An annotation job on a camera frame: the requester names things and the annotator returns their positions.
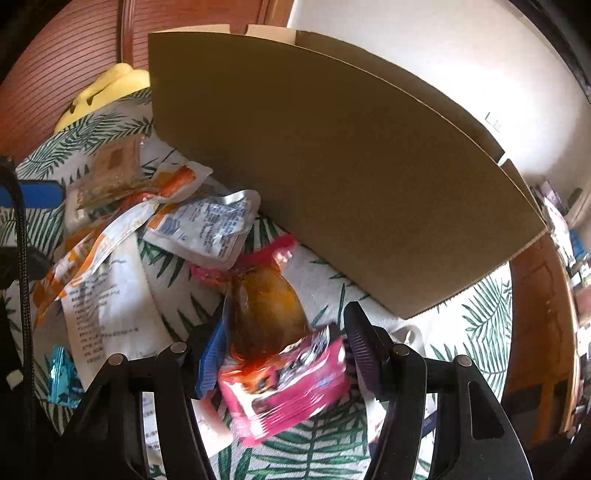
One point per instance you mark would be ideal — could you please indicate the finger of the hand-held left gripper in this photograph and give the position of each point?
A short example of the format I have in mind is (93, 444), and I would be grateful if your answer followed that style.
(32, 194)
(9, 267)

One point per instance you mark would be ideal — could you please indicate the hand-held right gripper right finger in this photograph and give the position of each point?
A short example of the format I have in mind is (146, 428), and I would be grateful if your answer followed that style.
(364, 350)

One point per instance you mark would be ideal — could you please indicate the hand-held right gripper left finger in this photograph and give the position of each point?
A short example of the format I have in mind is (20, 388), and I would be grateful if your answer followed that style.
(208, 364)

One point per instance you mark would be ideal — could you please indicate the pink snack packet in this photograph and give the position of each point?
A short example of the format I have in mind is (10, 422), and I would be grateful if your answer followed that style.
(277, 378)

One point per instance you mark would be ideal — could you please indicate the clear packet of brown crisp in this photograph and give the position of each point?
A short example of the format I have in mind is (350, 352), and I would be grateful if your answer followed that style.
(113, 166)

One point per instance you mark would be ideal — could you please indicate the silver foil snack packet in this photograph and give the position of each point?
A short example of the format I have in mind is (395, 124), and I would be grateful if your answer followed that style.
(207, 226)

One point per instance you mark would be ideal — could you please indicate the brown cardboard box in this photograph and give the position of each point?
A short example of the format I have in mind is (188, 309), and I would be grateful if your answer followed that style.
(332, 175)

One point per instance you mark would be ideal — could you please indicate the blue foil snack packet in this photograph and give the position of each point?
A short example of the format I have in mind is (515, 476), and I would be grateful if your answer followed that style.
(60, 374)

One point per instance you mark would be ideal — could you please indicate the long orange white snack packet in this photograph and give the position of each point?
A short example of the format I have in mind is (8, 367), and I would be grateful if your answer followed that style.
(92, 249)

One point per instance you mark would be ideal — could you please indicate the white packet with black text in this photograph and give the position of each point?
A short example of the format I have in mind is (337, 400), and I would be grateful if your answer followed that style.
(111, 314)

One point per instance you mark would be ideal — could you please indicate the leaf print blanket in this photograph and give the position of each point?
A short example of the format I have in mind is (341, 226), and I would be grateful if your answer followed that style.
(475, 323)

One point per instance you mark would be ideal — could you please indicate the yellow plastic object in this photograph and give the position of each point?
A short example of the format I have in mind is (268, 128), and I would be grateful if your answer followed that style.
(108, 85)

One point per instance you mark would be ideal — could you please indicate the wooden slatted headboard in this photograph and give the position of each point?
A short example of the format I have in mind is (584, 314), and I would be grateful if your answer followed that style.
(69, 55)

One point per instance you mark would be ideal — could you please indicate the orange and white snack packet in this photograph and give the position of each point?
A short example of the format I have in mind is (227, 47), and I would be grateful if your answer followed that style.
(182, 177)

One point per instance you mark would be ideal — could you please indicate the brown wooden cabinet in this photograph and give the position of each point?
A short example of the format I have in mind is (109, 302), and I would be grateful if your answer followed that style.
(540, 323)

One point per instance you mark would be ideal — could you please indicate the pile of small colourful things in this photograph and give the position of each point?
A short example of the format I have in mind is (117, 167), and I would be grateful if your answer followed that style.
(561, 221)

